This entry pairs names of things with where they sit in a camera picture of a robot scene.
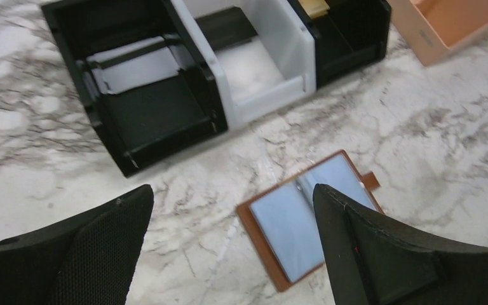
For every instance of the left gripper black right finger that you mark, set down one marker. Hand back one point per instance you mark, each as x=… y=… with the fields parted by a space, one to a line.
x=374 y=259

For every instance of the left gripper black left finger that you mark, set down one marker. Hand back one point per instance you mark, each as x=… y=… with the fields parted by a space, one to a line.
x=89 y=258

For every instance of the brown leather card holder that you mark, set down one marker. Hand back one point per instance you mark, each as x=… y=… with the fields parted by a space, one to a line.
x=281 y=224

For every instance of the black and white card tray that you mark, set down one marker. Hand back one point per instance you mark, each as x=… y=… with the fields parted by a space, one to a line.
x=292 y=56

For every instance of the silver card in tray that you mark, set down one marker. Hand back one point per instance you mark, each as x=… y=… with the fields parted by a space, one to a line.
x=138 y=64

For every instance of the gold card in tray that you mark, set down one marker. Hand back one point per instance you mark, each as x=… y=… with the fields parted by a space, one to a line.
x=315 y=8

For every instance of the black card in tray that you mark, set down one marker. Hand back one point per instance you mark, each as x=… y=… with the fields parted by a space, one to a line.
x=226 y=28

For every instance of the orange plastic file organizer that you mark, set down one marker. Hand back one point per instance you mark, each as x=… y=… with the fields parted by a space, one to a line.
x=436 y=29

